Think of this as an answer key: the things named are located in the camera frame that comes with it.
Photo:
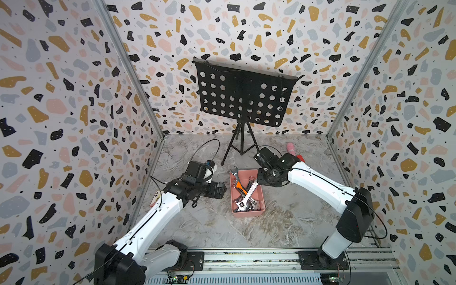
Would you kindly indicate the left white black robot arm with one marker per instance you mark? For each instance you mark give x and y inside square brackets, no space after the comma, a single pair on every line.
[127,261]

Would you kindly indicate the large silver adjustable wrench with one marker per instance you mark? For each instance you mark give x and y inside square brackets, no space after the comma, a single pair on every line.
[247,204]

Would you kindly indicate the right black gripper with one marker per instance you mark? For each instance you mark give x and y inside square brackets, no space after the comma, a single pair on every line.
[260,181]

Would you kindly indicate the pink cylinder tube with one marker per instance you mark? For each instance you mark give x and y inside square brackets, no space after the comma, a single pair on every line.
[291,149]

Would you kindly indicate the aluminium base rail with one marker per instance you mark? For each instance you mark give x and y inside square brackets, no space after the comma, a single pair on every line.
[284,266]

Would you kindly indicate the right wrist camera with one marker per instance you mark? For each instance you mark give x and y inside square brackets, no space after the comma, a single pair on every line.
[266,158]

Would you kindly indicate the black perforated music stand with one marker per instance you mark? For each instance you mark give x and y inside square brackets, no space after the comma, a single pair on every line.
[244,95]

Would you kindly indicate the playing card box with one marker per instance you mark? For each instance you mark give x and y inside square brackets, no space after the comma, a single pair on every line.
[156,199]

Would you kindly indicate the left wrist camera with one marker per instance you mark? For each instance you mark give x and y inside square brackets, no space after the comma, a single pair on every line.
[210,168]

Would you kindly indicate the small red block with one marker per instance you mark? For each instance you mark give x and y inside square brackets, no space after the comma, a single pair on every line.
[301,157]

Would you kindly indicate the pink plastic storage box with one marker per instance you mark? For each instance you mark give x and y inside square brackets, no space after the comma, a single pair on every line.
[246,178]

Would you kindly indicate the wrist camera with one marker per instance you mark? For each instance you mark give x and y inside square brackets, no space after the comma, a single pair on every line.
[266,158]
[210,168]

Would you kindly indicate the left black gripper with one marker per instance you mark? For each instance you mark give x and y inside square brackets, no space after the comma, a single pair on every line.
[213,192]

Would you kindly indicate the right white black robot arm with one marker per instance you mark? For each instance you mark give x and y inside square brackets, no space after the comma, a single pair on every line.
[354,205]

